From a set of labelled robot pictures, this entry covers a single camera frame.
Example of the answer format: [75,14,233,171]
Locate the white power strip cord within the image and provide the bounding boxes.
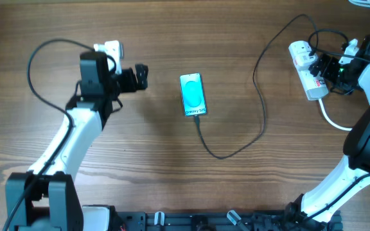
[318,98,353,132]

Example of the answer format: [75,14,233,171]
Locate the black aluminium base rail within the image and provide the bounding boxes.
[110,210,344,231]

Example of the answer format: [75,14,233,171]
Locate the black USB charging cable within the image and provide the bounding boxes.
[193,13,319,160]

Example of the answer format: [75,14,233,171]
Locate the smartphone with teal screen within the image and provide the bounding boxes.
[179,73,207,117]

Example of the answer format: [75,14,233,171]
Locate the white USB charger plug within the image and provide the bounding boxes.
[294,53,318,70]

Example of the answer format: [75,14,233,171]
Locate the white power strip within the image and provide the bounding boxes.
[288,40,328,101]

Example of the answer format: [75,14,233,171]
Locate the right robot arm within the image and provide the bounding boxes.
[280,35,370,230]

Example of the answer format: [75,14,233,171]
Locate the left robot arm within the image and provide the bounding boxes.
[3,51,149,230]

